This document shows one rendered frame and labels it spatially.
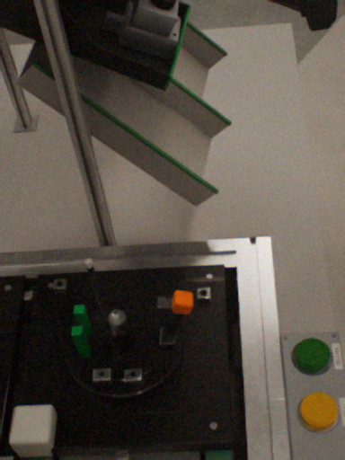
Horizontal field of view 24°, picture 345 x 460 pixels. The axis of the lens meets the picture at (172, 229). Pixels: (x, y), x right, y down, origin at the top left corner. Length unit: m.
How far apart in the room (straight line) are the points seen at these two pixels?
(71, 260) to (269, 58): 0.59
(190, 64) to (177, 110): 0.13
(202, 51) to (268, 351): 0.49
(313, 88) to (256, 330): 0.56
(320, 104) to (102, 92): 0.46
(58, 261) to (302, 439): 0.39
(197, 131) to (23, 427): 0.47
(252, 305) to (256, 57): 0.61
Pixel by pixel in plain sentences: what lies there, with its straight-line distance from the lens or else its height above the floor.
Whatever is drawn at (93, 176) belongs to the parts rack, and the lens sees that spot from 1.01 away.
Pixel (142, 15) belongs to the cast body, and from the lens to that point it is 0.92.
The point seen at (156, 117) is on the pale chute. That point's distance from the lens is 1.09.
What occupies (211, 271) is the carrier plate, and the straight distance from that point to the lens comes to 1.02.
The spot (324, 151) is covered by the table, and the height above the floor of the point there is 0.86.
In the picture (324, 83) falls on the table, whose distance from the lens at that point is 1.43.
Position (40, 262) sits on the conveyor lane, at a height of 0.96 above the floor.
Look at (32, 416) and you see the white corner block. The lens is 0.92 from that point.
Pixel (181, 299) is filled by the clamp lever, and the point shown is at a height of 1.07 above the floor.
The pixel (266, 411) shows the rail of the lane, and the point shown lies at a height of 0.95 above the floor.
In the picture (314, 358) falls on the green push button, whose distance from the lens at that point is 0.95.
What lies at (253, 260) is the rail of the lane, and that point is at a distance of 1.05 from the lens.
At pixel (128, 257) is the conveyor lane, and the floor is 0.96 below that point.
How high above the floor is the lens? 1.78
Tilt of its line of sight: 50 degrees down
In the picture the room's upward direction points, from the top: 9 degrees counter-clockwise
